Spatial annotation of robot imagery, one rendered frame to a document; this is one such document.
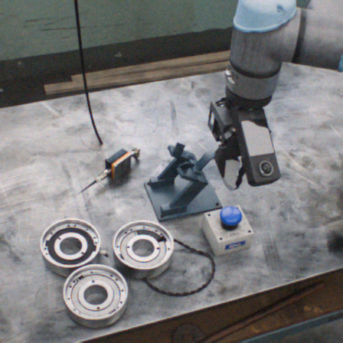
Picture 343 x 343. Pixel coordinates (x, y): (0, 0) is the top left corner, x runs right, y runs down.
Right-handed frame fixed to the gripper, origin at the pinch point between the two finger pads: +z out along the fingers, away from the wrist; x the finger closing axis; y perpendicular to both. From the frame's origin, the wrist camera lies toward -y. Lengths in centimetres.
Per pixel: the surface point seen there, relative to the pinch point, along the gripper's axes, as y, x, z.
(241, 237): -3.6, -1.2, 9.8
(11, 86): 156, 29, 94
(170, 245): -0.9, 11.1, 11.1
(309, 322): -9.2, -21.0, 41.3
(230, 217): -1.0, 0.5, 6.6
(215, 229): -0.7, 2.7, 9.5
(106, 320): -12.6, 25.7, 10.8
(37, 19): 161, 14, 64
